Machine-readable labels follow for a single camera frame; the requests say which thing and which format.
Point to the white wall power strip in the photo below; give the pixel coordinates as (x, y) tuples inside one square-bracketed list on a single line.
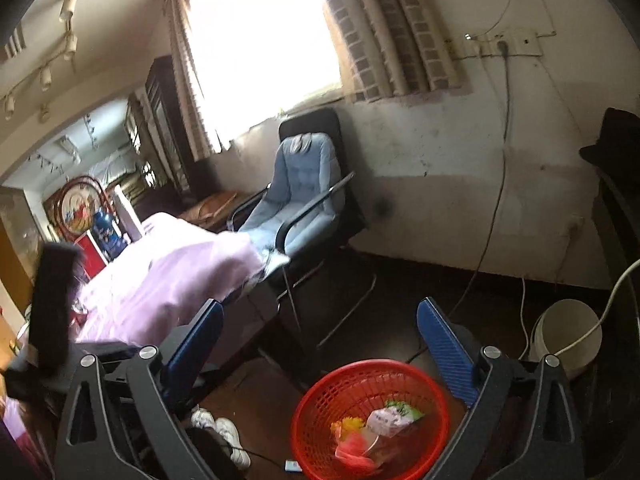
[(520, 45)]

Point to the white bucket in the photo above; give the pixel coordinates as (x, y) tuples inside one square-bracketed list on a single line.
[(560, 330)]

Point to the green printed wrapper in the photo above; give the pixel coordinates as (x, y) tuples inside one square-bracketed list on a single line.
[(407, 410)]

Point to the blue chair cushion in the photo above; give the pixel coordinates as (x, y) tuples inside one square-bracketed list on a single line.
[(300, 185)]

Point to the low wooden stool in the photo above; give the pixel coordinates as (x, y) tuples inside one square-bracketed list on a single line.
[(210, 207)]

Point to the blue cushioned office chair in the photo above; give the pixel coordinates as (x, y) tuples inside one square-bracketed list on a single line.
[(320, 125)]

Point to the small blue card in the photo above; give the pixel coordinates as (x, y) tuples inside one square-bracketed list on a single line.
[(293, 466)]

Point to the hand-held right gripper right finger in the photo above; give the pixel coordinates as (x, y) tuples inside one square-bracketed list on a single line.
[(445, 350)]

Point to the white sneaker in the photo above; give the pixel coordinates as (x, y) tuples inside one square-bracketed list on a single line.
[(232, 440), (202, 417)]

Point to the silver bottle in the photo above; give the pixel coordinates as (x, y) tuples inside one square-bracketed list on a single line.
[(127, 220)]

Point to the round decorative screen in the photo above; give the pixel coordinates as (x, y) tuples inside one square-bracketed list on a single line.
[(75, 210)]

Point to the black hat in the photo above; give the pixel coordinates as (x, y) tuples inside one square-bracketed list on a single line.
[(617, 135)]

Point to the white track light rail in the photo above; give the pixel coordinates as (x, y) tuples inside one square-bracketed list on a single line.
[(46, 79)]

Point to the dark tall cabinet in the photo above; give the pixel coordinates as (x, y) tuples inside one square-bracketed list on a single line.
[(165, 120)]

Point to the window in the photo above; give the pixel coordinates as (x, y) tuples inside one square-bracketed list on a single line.
[(260, 35)]

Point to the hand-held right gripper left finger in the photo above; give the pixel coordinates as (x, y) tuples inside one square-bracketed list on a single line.
[(197, 345)]

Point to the yellow ribbon bow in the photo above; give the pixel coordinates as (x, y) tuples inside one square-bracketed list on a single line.
[(352, 425)]

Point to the red box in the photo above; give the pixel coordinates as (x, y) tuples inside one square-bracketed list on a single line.
[(92, 252)]

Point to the brick pattern curtain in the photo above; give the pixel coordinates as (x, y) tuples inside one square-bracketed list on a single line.
[(195, 85), (390, 35)]

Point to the red plastic mesh basket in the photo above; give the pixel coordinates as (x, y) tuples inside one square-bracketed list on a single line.
[(320, 410)]

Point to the blue supplement bottle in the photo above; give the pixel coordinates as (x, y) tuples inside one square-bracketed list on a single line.
[(107, 240)]

